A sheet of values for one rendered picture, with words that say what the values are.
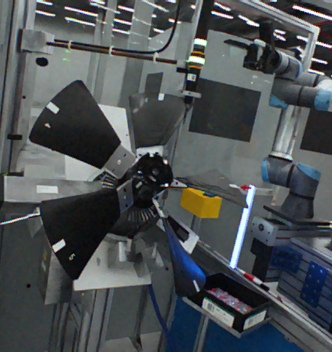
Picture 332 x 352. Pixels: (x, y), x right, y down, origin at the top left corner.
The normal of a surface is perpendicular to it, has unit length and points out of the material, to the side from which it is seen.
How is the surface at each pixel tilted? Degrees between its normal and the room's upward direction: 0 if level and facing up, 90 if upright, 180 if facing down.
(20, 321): 90
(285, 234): 90
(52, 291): 90
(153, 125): 51
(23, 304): 90
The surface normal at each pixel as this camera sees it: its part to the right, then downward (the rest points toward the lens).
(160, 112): -0.11, -0.55
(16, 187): 0.50, -0.41
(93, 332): 0.49, 0.26
